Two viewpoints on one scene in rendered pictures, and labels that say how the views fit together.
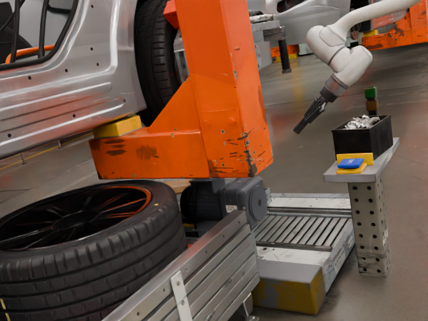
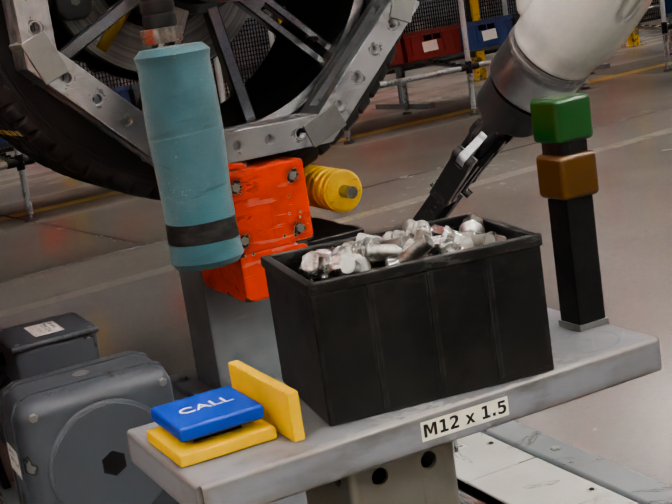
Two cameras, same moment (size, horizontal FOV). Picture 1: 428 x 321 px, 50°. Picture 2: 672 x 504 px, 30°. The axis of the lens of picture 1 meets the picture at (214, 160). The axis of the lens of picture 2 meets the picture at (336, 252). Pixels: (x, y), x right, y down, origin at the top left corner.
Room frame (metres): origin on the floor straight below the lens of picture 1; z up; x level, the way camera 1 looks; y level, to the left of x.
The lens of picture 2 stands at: (0.69, -1.02, 0.79)
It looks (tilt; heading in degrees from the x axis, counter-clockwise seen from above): 12 degrees down; 31
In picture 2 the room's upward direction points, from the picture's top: 9 degrees counter-clockwise
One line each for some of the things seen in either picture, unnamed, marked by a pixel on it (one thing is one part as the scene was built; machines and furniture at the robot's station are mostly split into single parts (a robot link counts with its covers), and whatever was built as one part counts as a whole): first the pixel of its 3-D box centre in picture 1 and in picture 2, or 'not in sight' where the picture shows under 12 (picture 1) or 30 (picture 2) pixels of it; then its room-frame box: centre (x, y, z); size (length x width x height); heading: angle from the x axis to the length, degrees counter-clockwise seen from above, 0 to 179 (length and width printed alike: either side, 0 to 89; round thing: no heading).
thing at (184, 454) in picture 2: (351, 168); (210, 434); (1.43, -0.44, 0.46); 0.08 x 0.08 x 0.01; 56
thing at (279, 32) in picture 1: (274, 33); not in sight; (2.07, -0.37, 0.93); 0.09 x 0.05 x 0.05; 56
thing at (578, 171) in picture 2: (372, 104); (567, 174); (1.74, -0.65, 0.59); 0.04 x 0.04 x 0.04; 56
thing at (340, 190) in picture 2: not in sight; (304, 184); (2.20, -0.09, 0.51); 0.29 x 0.06 x 0.06; 56
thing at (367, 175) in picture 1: (364, 158); (399, 399); (1.57, -0.54, 0.44); 0.43 x 0.17 x 0.03; 146
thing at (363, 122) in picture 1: (363, 135); (404, 304); (1.59, -0.55, 0.51); 0.20 x 0.14 x 0.13; 137
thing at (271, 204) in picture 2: not in sight; (248, 225); (2.06, -0.08, 0.48); 0.16 x 0.12 x 0.17; 56
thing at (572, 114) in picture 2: (370, 92); (561, 118); (1.74, -0.65, 0.64); 0.04 x 0.04 x 0.04; 56
